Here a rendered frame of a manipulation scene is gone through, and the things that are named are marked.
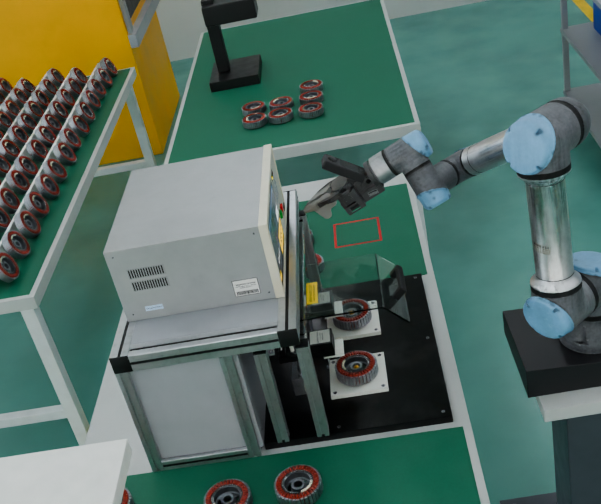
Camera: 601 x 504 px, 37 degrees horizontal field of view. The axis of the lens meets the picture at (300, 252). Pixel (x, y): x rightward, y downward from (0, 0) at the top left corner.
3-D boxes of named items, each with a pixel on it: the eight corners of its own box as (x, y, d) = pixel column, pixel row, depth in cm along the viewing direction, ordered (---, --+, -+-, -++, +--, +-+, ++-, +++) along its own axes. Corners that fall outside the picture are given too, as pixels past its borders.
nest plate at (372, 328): (377, 303, 264) (376, 300, 263) (381, 334, 251) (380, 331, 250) (326, 312, 265) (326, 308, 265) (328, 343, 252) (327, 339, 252)
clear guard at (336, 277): (400, 268, 234) (397, 249, 231) (410, 322, 214) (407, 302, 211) (278, 288, 238) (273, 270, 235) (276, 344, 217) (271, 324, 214)
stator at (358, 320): (370, 305, 262) (368, 294, 260) (373, 328, 252) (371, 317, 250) (332, 311, 263) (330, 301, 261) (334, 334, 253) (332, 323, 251)
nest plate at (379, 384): (384, 355, 243) (383, 351, 243) (389, 391, 230) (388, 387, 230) (329, 363, 245) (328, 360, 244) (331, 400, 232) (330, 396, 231)
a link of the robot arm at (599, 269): (625, 299, 220) (627, 252, 213) (595, 325, 213) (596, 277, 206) (582, 285, 228) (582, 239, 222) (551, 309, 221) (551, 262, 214)
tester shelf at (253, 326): (299, 202, 262) (296, 189, 260) (300, 344, 204) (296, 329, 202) (153, 228, 267) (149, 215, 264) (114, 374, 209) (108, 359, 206)
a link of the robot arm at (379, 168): (382, 159, 223) (379, 145, 230) (366, 168, 224) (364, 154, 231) (398, 180, 226) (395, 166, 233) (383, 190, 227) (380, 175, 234)
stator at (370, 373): (377, 357, 241) (375, 346, 239) (380, 384, 231) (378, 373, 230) (336, 363, 242) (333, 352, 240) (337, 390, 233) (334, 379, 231)
